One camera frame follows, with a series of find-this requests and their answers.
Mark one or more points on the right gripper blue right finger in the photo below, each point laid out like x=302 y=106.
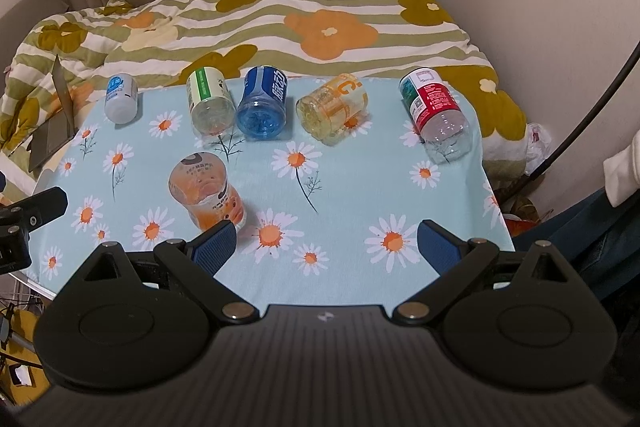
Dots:
x=459 y=265

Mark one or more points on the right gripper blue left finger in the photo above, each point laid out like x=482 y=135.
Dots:
x=194 y=265

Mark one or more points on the orange label plastic cup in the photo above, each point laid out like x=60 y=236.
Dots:
x=199 y=183

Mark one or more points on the clear cup red label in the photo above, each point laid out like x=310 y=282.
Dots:
x=436 y=115

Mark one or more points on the white cup blue label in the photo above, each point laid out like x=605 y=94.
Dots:
x=121 y=99

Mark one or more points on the clear cup green label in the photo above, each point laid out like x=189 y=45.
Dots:
x=210 y=102

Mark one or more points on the blue plastic cup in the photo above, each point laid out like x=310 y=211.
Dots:
x=261 y=114

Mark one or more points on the yellow clear plastic cup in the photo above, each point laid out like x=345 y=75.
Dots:
x=325 y=111

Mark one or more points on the grey cardboard piece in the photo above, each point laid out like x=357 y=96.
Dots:
x=57 y=130

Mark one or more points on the daisy print blue tablecloth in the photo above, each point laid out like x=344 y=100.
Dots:
x=324 y=224

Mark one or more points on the striped floral quilt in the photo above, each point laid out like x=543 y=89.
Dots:
x=159 y=43

